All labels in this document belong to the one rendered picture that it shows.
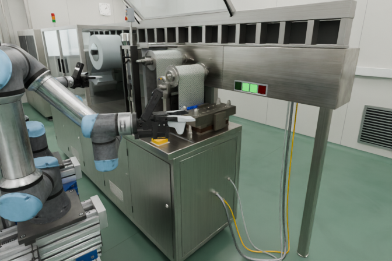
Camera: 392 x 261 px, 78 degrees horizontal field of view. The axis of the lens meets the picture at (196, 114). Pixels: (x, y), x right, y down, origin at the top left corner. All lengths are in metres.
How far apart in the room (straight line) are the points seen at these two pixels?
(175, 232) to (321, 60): 1.26
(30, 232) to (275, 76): 1.36
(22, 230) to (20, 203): 0.23
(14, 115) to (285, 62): 1.25
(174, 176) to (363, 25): 3.05
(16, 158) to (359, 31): 3.61
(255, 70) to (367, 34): 2.34
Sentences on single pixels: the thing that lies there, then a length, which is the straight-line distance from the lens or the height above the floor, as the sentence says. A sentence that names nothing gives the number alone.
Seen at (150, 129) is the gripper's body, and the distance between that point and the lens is 0.82.
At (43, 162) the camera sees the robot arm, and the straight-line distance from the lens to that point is 1.07.
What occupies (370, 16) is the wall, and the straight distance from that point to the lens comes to 3.75.
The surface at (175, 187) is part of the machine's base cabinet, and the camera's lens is 1.45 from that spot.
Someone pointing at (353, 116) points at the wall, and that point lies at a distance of 3.86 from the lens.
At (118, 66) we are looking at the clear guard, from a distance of 2.51.
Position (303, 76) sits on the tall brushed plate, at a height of 1.29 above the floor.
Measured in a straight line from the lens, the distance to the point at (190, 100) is 1.68.
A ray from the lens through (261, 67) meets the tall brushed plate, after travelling 1.55.
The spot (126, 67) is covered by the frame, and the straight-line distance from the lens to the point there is 1.87.
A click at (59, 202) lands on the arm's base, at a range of 1.13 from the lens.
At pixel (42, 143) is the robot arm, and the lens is 1.56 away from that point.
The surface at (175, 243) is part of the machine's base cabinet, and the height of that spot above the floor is 0.28.
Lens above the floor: 1.48
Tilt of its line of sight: 17 degrees down
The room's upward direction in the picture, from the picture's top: straight up
